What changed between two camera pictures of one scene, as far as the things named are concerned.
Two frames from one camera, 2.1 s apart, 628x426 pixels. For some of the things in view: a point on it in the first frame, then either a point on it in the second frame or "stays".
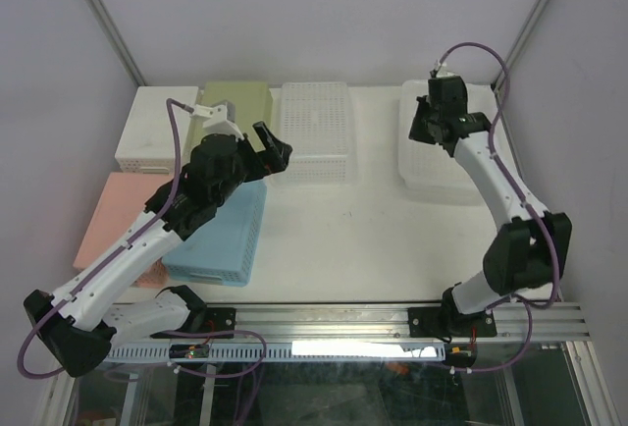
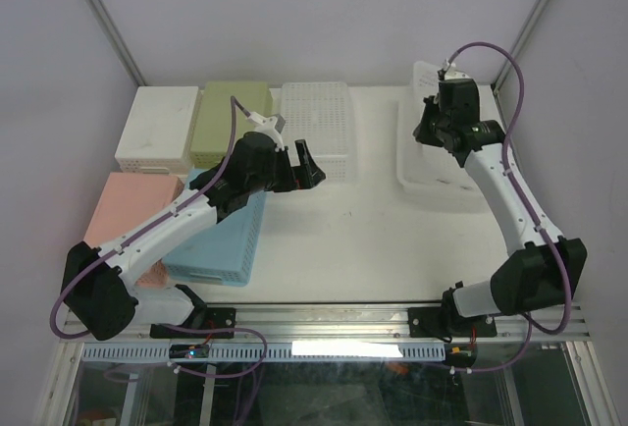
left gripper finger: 262,131 -> 305,157
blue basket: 221,251 stays
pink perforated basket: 123,198 stays
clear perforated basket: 315,120 stays
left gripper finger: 280,161 -> 303,179
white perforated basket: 146,143 stays
